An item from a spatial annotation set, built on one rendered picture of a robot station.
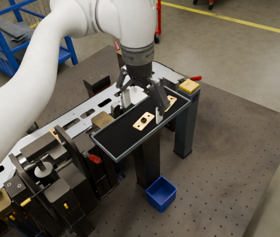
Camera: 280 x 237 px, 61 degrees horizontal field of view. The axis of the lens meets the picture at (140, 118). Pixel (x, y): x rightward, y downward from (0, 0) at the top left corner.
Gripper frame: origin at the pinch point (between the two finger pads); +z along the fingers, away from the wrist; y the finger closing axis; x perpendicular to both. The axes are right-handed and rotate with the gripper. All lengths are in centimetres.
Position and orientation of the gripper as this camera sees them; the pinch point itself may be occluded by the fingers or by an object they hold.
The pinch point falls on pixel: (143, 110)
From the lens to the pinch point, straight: 80.4
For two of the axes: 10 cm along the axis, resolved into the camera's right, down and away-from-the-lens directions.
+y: 7.9, 4.0, -4.6
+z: 0.7, 6.9, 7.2
